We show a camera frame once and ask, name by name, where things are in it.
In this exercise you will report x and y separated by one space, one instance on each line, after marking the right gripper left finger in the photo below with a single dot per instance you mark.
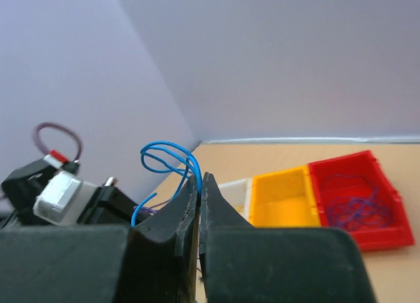
154 261

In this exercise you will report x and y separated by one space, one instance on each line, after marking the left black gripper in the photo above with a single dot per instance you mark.
108 205

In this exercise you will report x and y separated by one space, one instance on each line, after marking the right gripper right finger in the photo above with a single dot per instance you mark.
242 263

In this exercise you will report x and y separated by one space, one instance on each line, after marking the white plastic bin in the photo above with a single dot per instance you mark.
238 194

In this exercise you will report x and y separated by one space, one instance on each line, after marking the yellow plastic bin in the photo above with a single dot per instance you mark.
283 199

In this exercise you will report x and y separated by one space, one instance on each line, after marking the red plastic bin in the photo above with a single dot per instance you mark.
353 194

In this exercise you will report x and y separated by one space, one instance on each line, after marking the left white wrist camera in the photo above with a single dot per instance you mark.
63 199

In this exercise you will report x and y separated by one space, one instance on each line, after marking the aluminium back rail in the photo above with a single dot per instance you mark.
321 140

